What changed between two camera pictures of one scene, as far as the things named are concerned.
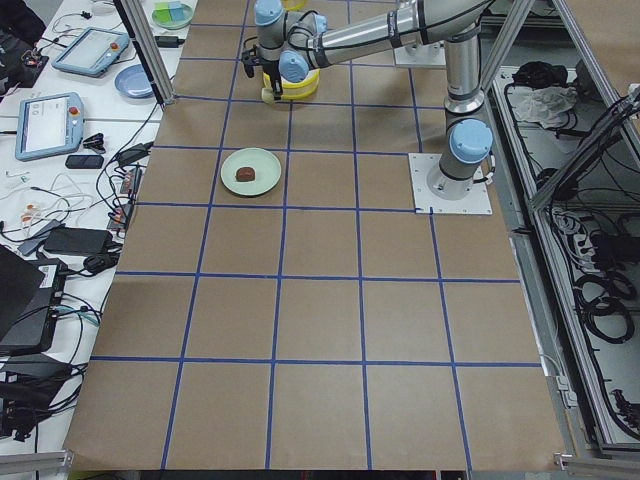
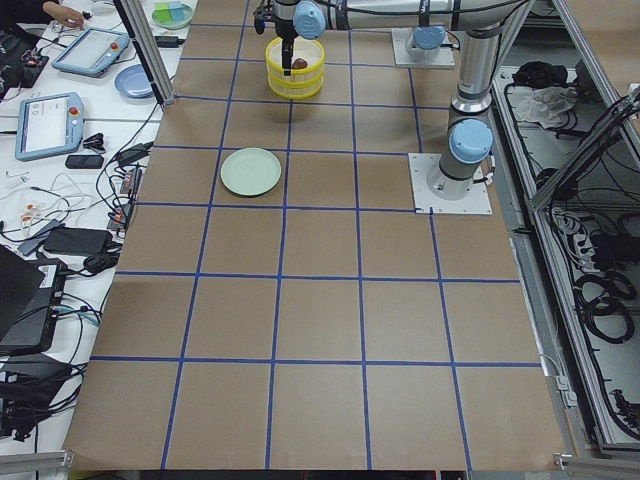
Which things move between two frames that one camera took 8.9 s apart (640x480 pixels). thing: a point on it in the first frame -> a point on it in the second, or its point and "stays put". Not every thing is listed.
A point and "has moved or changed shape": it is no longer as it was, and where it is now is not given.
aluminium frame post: [150, 59] stays put
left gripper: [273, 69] -> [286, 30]
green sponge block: [161, 12] stays put
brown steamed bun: [245, 174] has moved or changed shape
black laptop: [30, 298] stays put
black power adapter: [168, 41] stays put
